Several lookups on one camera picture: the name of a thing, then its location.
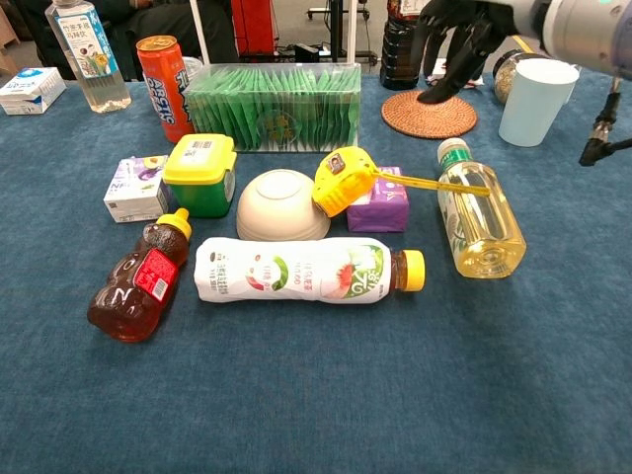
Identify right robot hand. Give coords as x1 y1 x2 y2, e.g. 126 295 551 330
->
417 0 544 105

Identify yellow tape measure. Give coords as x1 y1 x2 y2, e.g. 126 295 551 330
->
311 146 492 217

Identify white red snack packet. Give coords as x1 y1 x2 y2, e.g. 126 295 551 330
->
426 57 486 90

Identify glass jar black lid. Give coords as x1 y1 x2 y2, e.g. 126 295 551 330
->
492 48 549 106

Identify dark tea bottle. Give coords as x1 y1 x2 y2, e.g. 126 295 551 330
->
379 0 430 91

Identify round woven coaster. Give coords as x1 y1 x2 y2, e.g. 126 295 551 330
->
380 89 479 140

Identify light blue plastic cup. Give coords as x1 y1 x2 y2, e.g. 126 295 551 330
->
498 57 583 148

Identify clear green-capped tea bottle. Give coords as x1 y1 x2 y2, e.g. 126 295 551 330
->
436 137 527 280

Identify purple tissue pack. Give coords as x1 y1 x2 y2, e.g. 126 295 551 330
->
347 165 412 234

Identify clear box of green sachets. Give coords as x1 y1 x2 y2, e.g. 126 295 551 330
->
183 62 363 153

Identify red cabinet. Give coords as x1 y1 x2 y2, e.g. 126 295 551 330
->
230 0 277 56

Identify beige upturned bowl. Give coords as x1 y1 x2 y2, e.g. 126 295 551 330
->
235 168 332 242

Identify white-labelled yellow-capped tea bottle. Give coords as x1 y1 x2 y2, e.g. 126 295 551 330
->
194 236 427 305

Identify green box yellow lid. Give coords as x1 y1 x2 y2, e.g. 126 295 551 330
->
162 133 238 219

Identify orange Arctic Ocean can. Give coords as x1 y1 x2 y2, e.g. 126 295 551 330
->
135 35 196 144

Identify seated person dark trousers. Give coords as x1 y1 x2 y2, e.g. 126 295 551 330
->
29 0 233 83

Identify small white purple carton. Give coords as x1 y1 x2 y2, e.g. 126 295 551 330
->
103 155 172 224

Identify clear blue-labelled water bottle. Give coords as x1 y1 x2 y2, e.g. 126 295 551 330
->
44 0 132 115

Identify blue table cloth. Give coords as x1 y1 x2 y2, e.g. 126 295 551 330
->
0 68 632 474

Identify bear-shaped honey bottle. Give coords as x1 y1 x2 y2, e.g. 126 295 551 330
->
87 207 193 345

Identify white blue milk carton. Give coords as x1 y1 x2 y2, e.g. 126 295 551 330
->
0 66 67 117

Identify beige wooden furniture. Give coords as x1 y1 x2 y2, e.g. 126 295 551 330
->
0 4 21 75

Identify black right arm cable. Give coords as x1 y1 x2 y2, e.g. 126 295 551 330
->
578 78 632 168

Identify white frame pole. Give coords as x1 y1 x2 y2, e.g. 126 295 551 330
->
189 0 212 65

